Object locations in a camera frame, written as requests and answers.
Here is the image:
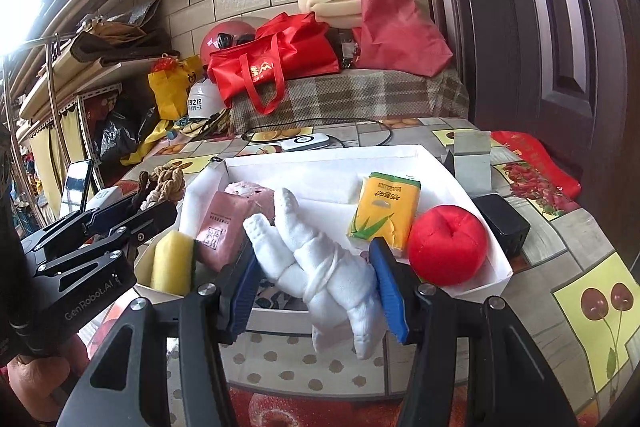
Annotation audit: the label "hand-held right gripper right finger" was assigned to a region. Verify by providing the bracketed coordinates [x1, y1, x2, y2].
[368, 237, 581, 427]

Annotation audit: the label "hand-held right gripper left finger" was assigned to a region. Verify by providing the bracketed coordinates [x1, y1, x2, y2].
[57, 234, 261, 427]

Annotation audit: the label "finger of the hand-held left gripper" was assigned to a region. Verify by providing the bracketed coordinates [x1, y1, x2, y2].
[35, 202, 179, 278]
[20, 193, 143, 260]

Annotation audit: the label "yellow sponge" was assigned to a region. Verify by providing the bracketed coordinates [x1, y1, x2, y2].
[150, 229, 198, 295]

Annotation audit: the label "white foam block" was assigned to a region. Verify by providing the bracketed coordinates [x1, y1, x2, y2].
[177, 167, 228, 240]

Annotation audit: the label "pink tissue packet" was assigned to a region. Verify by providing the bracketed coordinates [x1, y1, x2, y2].
[195, 192, 261, 273]

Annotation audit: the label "white knotted towel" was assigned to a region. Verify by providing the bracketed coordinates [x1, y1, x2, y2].
[243, 188, 381, 360]

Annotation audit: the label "yellow tissue packet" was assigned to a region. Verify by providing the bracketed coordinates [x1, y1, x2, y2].
[346, 172, 422, 258]

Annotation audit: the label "white sponge block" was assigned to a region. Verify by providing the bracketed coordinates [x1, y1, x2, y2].
[300, 172, 368, 208]

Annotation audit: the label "white cardboard tray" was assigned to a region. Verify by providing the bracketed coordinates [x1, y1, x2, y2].
[135, 144, 513, 338]

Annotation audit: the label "person's left hand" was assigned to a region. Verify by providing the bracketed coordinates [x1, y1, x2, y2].
[0, 352, 73, 425]

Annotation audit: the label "black smartphone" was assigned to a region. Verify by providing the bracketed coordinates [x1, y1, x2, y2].
[59, 158, 95, 218]

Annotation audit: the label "red plush apple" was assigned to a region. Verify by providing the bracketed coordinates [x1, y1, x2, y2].
[407, 205, 488, 285]

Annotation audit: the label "black plastic bag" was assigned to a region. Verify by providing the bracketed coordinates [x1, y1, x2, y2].
[97, 94, 156, 158]

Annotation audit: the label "black box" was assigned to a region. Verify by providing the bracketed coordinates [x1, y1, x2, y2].
[472, 193, 532, 258]

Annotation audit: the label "white helmet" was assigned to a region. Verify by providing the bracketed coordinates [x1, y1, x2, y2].
[186, 78, 228, 120]

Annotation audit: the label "yellow shopping bag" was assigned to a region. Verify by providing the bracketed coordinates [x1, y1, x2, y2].
[147, 54, 203, 120]

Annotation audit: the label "metal storage shelf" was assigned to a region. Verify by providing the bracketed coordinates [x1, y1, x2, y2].
[15, 52, 126, 208]

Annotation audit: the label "chrome rack pole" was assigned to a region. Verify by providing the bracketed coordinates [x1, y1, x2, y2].
[0, 34, 62, 228]

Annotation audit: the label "grey metal block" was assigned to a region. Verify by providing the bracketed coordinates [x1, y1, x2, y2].
[445, 130, 493, 198]

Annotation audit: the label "white charger device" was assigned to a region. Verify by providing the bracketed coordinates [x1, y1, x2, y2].
[280, 133, 331, 152]

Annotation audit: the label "fruit print tablecloth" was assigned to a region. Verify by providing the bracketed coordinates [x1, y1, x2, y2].
[65, 117, 640, 427]

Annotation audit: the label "brown paper bags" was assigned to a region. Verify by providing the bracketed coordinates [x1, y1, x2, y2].
[70, 0, 171, 62]

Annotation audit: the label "red printed packet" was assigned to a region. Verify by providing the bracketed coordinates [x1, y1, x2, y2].
[490, 130, 583, 220]

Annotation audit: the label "pink helmet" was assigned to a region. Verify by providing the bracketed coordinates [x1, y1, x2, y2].
[200, 19, 258, 68]

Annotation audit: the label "red tote bag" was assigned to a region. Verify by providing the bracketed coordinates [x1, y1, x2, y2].
[206, 12, 341, 115]

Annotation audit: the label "plaid blanket covered bench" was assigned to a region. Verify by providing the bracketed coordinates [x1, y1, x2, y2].
[227, 67, 471, 135]

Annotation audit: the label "red cloth bag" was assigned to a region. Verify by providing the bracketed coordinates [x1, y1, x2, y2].
[352, 0, 453, 78]

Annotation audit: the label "dark brown door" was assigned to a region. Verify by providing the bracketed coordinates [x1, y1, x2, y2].
[407, 0, 640, 218]

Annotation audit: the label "beige knotted rope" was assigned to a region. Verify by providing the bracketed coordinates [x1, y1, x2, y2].
[137, 165, 187, 212]

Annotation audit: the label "black cable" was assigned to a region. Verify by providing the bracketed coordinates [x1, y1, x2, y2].
[242, 119, 396, 150]

